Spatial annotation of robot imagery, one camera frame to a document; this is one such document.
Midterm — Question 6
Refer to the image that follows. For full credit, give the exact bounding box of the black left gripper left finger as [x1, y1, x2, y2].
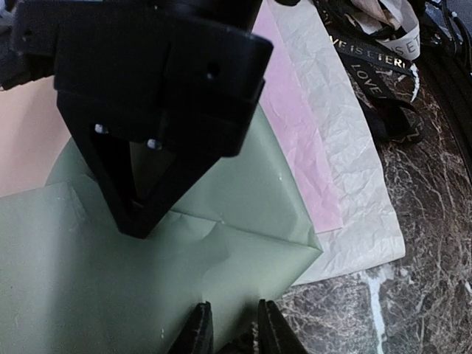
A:
[167, 302, 214, 354]

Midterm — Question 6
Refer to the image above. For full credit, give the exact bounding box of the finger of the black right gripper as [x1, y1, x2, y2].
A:
[57, 91, 148, 239]
[128, 142, 223, 238]

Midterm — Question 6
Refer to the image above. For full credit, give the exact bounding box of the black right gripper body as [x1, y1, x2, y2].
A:
[12, 1, 273, 157]

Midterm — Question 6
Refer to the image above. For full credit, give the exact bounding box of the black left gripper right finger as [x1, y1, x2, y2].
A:
[257, 299, 306, 354]

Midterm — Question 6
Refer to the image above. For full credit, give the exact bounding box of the peach green wrapping paper sheet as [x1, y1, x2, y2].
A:
[0, 73, 324, 354]

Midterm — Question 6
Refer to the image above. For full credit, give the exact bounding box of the pink wrapping paper sheet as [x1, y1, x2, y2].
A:
[254, 1, 406, 284]

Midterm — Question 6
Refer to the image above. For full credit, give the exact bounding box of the black lettered ribbon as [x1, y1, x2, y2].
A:
[314, 1, 423, 144]

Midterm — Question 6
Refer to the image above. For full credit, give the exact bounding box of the cream ribbon pile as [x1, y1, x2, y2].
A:
[350, 0, 420, 60]

